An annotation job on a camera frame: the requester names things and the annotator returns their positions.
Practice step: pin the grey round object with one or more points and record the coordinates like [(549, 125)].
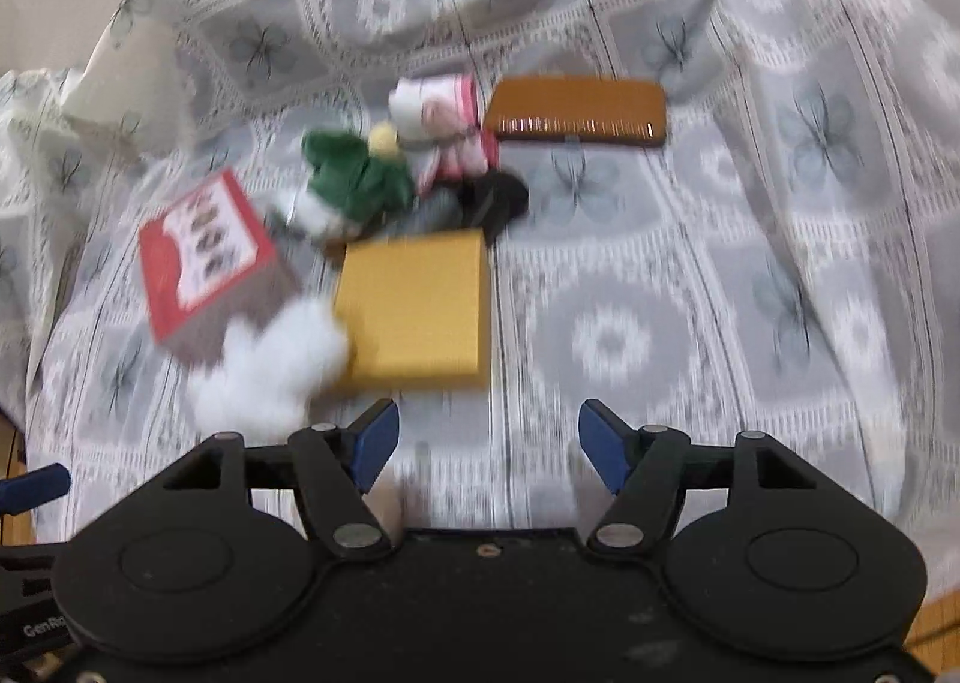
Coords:
[(435, 212)]

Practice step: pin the white fluffy plush toy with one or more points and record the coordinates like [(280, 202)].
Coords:
[(262, 368)]

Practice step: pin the red and white cardboard box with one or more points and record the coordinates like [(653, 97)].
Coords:
[(206, 256)]

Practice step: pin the yellow cardboard box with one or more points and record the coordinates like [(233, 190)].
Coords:
[(416, 308)]

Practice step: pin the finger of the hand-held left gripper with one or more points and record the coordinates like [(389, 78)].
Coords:
[(34, 488)]

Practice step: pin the grey floral patterned bedspread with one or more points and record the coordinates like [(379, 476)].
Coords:
[(675, 263)]

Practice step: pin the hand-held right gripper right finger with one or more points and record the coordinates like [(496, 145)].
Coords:
[(604, 449)]

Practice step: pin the black round object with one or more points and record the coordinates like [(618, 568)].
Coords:
[(495, 199)]

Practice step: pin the green plush toy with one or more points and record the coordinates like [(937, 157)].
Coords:
[(352, 184)]

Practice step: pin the pink and white plush toy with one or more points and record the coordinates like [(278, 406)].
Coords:
[(450, 121)]

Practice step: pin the brown rectangular case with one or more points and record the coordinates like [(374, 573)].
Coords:
[(577, 109)]

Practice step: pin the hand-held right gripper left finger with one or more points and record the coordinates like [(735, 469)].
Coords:
[(378, 444)]

